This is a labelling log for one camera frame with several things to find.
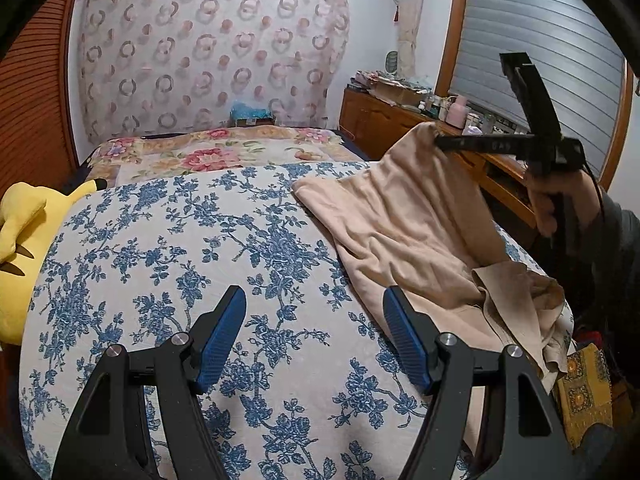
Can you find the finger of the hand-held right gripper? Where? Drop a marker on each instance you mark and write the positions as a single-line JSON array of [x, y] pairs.
[[532, 100], [480, 144]]

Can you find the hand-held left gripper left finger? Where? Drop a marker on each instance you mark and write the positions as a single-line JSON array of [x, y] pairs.
[[222, 340]]

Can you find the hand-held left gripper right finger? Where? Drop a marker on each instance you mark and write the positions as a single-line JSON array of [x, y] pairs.
[[407, 340]]

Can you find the peach printed t-shirt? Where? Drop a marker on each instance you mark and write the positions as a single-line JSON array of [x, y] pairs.
[[400, 210]]

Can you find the person's right forearm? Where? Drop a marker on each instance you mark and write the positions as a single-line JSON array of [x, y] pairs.
[[620, 240]]

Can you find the person's right hand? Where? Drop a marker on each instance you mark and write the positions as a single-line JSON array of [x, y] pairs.
[[542, 200]]

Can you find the pink bottle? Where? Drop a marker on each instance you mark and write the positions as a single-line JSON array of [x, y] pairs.
[[456, 112]]

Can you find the grey window blind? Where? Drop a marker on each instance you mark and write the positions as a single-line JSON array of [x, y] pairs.
[[500, 20]]

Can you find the cardboard box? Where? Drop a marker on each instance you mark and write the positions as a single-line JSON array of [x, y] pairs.
[[395, 94]]

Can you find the blue floral bedsheet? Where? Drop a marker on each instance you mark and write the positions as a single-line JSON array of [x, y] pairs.
[[200, 240]]

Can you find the wooden sideboard cabinet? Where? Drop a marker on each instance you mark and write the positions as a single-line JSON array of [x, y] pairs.
[[370, 120]]

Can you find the small oval fan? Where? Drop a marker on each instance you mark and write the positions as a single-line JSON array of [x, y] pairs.
[[392, 61]]

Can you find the cream lace curtain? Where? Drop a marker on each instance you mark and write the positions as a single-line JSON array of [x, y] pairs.
[[407, 25]]

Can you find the yellow patterned cloth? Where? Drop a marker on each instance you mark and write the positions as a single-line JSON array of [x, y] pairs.
[[582, 390]]

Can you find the pink floral quilt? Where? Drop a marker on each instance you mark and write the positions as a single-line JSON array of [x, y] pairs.
[[200, 157]]

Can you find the teal packet by curtain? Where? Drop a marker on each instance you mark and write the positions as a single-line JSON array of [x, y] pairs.
[[250, 112]]

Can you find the yellow plush toy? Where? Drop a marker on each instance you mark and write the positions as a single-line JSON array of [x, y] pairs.
[[20, 220]]

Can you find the brown louvered wardrobe door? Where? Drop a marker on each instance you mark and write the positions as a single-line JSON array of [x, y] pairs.
[[35, 110]]

